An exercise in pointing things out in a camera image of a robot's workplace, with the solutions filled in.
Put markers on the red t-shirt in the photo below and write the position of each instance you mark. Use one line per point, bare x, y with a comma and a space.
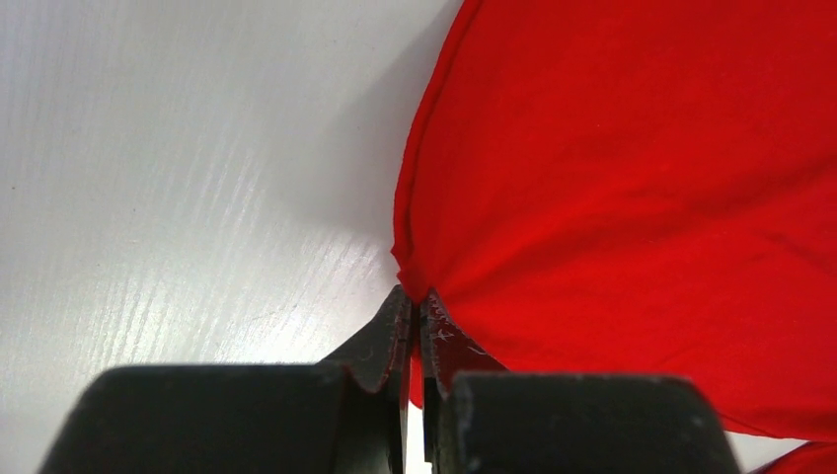
639, 186

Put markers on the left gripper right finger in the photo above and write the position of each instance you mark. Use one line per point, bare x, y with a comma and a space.
480, 417

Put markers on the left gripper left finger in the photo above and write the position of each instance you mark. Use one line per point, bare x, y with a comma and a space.
343, 414

